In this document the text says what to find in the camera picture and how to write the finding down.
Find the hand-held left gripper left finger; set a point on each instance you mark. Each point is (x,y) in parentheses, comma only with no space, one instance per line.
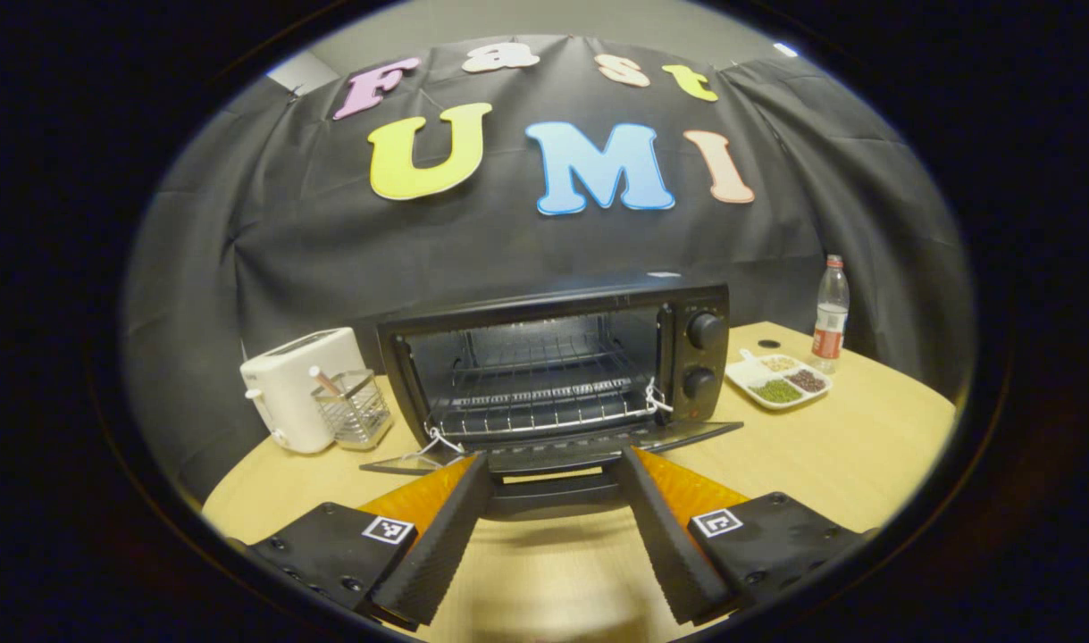
(446,536)

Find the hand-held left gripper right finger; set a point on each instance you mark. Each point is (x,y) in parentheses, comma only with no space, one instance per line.
(660,536)

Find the black electric oven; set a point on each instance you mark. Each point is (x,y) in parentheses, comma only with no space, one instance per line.
(700,357)

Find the clear glass holder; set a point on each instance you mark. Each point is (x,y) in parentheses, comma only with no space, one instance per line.
(356,415)

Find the white divided dish of beans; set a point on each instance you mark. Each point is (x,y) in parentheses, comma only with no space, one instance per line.
(781,384)

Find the white toaster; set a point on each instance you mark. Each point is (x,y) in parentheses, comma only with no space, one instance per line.
(285,384)

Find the clear red label water bottle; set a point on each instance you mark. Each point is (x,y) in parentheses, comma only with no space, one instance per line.
(831,321)

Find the black backdrop cloth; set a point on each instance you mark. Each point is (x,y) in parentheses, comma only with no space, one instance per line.
(312,241)

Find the small ceiling light panel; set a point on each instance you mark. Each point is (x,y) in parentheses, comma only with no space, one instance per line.
(785,50)

